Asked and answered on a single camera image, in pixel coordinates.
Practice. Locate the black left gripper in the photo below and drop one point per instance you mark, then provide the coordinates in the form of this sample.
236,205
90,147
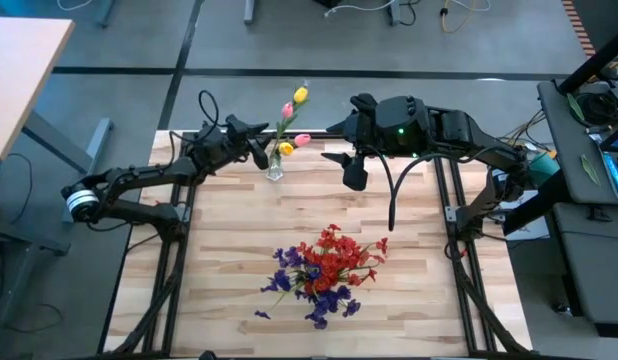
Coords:
219,147

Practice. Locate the green artificial leaf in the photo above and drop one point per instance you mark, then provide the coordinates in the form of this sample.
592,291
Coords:
590,170
575,107

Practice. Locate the purple artificial flower bunch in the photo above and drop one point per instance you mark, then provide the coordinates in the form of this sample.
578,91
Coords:
331,300
284,280

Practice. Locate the grey metal desk leg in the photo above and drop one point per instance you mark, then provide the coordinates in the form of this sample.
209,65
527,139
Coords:
96,145

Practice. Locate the grey table leg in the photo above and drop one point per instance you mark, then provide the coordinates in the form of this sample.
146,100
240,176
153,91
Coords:
105,12
395,12
249,12

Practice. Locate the yellow artificial tulip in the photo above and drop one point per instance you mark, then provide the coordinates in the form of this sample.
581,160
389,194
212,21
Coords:
300,94
286,148

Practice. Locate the black aluminium table frame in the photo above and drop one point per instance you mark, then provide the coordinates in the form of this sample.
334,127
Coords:
319,134

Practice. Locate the light wooden desk top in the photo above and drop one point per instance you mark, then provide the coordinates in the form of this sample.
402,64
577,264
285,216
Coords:
19,75

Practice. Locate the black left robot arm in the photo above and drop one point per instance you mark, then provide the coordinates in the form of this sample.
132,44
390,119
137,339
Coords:
139,175

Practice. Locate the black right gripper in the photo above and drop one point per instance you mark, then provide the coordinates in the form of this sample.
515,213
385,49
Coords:
399,125

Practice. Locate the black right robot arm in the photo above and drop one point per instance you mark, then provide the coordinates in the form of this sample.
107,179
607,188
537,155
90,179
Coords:
479,145

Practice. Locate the pink artificial tulip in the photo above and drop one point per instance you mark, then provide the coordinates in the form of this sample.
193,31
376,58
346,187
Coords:
302,140
287,110

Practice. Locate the teal tape roll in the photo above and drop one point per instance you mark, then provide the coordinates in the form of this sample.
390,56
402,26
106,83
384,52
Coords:
544,167

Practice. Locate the dark floor furniture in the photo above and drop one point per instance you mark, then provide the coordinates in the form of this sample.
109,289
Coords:
14,280

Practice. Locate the blue booklet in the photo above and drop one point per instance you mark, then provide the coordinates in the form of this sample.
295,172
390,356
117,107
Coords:
616,177

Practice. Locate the grey side panel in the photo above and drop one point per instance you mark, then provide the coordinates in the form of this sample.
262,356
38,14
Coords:
594,270

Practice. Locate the red artificial flower bunch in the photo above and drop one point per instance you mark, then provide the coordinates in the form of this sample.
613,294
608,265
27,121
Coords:
321,282
349,245

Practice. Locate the black diagonal beam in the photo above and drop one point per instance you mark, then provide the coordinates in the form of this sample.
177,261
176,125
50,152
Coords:
594,62

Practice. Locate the clear glass vase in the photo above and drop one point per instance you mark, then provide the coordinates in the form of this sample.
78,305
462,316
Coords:
274,172

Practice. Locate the grey side table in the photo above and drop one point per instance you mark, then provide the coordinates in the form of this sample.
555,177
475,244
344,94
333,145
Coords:
564,160

